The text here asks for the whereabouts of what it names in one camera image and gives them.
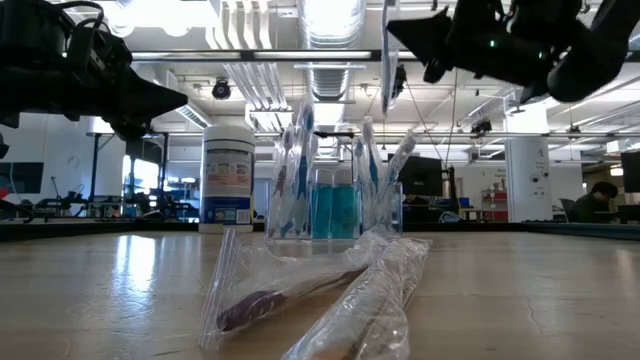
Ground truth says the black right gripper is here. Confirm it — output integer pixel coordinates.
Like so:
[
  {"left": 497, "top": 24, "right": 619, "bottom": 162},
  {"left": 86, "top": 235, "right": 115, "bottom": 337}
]
[{"left": 387, "top": 0, "right": 551, "bottom": 85}]

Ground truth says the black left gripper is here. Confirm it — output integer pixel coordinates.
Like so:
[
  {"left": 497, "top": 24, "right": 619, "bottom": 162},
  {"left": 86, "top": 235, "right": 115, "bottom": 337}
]
[{"left": 0, "top": 24, "right": 189, "bottom": 142}]

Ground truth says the purple toothbrush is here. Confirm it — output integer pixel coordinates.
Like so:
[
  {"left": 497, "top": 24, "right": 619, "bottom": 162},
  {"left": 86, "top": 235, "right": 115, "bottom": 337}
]
[
  {"left": 268, "top": 123, "right": 299, "bottom": 239},
  {"left": 198, "top": 227, "right": 401, "bottom": 352}
]

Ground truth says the blue mouthwash bottle white cap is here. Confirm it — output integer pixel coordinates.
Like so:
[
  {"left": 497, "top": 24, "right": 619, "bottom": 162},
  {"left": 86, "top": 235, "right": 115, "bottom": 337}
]
[
  {"left": 310, "top": 168, "right": 335, "bottom": 240},
  {"left": 332, "top": 168, "right": 360, "bottom": 240}
]

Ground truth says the black ceiling spotlight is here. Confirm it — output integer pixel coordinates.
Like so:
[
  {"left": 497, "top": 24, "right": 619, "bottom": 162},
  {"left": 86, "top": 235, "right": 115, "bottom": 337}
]
[{"left": 469, "top": 118, "right": 494, "bottom": 137}]

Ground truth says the white wipes canister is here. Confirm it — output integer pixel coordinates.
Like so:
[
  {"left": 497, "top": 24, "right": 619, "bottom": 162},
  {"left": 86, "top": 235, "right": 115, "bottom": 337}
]
[{"left": 198, "top": 124, "right": 256, "bottom": 235}]

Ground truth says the black overhead light beam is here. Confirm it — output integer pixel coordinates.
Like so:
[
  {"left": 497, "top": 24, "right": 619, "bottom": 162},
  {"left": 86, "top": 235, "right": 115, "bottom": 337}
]
[{"left": 130, "top": 48, "right": 419, "bottom": 64}]

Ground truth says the black computer monitor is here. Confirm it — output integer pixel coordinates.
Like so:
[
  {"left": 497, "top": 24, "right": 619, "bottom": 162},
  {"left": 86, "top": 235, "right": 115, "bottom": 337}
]
[
  {"left": 620, "top": 151, "right": 640, "bottom": 195},
  {"left": 399, "top": 154, "right": 445, "bottom": 198}
]

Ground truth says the white round column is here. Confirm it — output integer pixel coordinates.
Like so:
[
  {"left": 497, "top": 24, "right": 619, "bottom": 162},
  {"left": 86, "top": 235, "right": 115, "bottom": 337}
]
[{"left": 503, "top": 102, "right": 554, "bottom": 224}]

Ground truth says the clear acrylic organizer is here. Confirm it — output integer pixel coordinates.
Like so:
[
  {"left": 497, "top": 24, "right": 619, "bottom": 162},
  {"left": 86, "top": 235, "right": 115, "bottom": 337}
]
[{"left": 264, "top": 167, "right": 405, "bottom": 242}]

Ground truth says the red bin shelf rack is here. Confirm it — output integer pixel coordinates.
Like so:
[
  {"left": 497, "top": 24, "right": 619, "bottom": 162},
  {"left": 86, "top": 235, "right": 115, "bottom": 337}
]
[{"left": 481, "top": 188, "right": 510, "bottom": 223}]

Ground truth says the person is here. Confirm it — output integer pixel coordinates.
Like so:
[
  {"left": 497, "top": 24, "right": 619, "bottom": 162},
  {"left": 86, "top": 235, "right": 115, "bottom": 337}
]
[{"left": 572, "top": 180, "right": 621, "bottom": 224}]

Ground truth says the orange toothbrush in clear bag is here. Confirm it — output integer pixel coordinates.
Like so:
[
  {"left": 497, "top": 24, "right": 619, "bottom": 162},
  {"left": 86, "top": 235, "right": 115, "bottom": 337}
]
[{"left": 281, "top": 237, "right": 434, "bottom": 360}]

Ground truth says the black round ceiling camera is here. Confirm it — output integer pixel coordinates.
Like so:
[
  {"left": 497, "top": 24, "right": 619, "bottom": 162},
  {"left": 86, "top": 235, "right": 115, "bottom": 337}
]
[{"left": 211, "top": 77, "right": 233, "bottom": 101}]

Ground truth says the silver ventilation duct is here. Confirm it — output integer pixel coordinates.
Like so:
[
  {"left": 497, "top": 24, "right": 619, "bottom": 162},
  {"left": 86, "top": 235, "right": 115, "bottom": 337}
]
[{"left": 297, "top": 0, "right": 369, "bottom": 161}]

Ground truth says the black table frame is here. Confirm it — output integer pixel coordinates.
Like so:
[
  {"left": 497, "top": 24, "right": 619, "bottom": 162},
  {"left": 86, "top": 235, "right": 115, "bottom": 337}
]
[{"left": 0, "top": 218, "right": 640, "bottom": 242}]

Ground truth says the dark wall screen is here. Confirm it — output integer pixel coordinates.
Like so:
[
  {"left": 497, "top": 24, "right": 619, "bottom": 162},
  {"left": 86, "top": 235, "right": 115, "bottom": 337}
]
[{"left": 0, "top": 161, "right": 45, "bottom": 195}]

